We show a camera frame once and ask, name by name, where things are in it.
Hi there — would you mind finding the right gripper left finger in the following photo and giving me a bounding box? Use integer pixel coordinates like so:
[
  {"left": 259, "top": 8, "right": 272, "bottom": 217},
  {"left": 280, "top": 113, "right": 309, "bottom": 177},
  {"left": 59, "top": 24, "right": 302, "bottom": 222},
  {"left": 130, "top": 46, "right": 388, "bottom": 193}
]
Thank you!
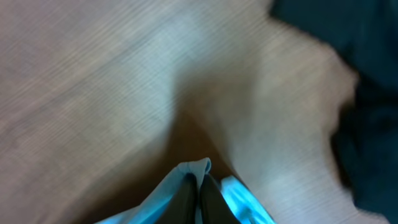
[{"left": 155, "top": 174, "right": 197, "bottom": 224}]

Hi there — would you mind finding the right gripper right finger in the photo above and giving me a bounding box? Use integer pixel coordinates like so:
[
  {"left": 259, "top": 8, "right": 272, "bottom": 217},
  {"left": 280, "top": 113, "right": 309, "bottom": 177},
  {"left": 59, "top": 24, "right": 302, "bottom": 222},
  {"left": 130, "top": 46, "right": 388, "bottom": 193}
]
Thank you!
[{"left": 200, "top": 175, "right": 240, "bottom": 224}]

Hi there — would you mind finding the light blue printed t-shirt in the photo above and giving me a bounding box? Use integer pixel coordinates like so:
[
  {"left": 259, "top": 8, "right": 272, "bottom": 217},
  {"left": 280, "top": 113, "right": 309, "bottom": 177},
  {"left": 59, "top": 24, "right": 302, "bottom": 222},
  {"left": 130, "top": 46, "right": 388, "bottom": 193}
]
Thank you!
[{"left": 103, "top": 157, "right": 275, "bottom": 224}]

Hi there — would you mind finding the black garment pile right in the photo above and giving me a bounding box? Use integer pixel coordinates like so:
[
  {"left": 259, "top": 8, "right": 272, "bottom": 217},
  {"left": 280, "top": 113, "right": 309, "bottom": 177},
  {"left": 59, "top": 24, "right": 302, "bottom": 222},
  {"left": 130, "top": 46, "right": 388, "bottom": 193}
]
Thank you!
[{"left": 270, "top": 0, "right": 397, "bottom": 223}]

